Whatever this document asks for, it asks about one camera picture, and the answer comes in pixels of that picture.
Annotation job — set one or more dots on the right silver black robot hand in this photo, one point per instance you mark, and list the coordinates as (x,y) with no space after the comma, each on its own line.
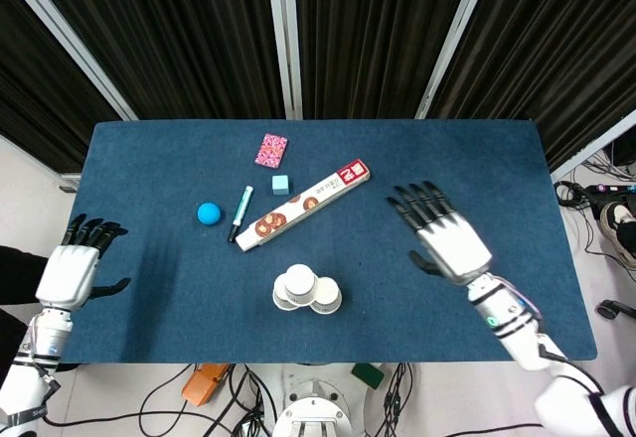
(454,248)

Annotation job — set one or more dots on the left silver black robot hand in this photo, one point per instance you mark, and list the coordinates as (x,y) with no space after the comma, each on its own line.
(67,275)

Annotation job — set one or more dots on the white paper cup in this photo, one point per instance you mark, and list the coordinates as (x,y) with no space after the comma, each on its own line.
(278,295)
(328,298)
(300,283)

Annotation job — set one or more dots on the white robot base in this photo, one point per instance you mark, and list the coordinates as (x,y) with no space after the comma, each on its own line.
(313,407)

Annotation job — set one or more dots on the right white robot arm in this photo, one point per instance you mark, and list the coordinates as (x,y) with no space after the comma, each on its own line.
(517,333)

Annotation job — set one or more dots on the person in black clothing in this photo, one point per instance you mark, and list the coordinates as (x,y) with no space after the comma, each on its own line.
(17,273)

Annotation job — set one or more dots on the blue table cloth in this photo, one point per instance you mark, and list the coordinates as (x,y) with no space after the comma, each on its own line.
(199,308)

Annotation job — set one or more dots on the long cookie box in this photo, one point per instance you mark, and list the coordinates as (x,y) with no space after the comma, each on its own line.
(318,193)

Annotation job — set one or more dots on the green block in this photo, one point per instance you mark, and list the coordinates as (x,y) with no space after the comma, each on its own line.
(368,375)

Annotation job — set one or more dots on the blue ball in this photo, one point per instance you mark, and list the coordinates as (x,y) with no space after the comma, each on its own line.
(209,214)

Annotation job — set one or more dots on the white black shoe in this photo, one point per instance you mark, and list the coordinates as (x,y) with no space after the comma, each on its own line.
(612,216)

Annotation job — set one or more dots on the black power strip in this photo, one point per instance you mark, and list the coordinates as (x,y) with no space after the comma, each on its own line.
(608,193)

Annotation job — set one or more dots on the black chair leg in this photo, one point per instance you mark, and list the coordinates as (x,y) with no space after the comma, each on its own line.
(613,309)

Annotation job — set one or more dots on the orange device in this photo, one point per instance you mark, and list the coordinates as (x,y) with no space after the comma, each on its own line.
(204,382)

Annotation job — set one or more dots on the dark pleated curtain panel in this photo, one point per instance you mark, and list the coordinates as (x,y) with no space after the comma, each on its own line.
(174,35)
(40,99)
(367,35)
(556,49)

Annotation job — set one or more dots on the light blue cube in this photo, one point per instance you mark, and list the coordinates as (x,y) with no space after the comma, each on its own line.
(280,185)

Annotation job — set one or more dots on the green white marker pen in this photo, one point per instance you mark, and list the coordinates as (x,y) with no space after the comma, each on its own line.
(242,211)

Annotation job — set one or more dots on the pink patterned card deck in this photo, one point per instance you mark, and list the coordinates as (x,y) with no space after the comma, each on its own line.
(271,150)

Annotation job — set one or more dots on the white partition post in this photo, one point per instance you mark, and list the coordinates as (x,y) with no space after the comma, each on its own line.
(285,40)
(35,159)
(74,44)
(454,40)
(596,144)

